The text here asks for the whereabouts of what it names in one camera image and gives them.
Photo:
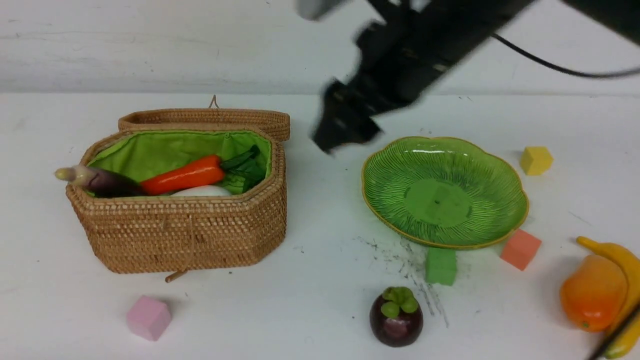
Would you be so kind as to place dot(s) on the dark purple mangosteen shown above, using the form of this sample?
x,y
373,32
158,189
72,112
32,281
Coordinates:
x,y
395,317

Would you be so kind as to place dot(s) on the green foam cube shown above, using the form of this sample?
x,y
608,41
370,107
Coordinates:
x,y
441,266

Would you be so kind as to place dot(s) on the green glass leaf plate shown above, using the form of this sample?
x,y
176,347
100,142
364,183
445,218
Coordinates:
x,y
444,192

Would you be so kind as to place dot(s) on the yellow banana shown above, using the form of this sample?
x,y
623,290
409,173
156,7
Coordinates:
x,y
624,333

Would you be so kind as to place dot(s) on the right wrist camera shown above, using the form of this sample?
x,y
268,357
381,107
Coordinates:
x,y
315,10

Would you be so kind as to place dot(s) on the orange foam cube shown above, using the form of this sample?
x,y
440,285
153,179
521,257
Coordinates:
x,y
520,249

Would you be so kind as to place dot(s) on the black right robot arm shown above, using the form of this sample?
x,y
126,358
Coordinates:
x,y
619,16

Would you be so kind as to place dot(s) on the woven wicker basket green lining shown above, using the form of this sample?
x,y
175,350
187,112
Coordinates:
x,y
164,233

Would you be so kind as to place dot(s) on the pink foam cube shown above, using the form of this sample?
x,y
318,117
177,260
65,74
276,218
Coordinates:
x,y
148,318

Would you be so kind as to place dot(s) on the purple eggplant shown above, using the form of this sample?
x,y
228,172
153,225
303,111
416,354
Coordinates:
x,y
100,182

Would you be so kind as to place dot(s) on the yellow foam cube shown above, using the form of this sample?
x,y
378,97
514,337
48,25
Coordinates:
x,y
535,160

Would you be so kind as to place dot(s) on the orange carrot with leaves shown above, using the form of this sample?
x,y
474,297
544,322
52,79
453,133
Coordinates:
x,y
209,170

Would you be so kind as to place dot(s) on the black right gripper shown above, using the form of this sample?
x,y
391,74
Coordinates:
x,y
398,61

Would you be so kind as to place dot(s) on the white radish with leaves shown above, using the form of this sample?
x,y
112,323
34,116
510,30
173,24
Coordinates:
x,y
203,191

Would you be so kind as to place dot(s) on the orange mango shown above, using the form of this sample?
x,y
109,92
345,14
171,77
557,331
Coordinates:
x,y
593,295

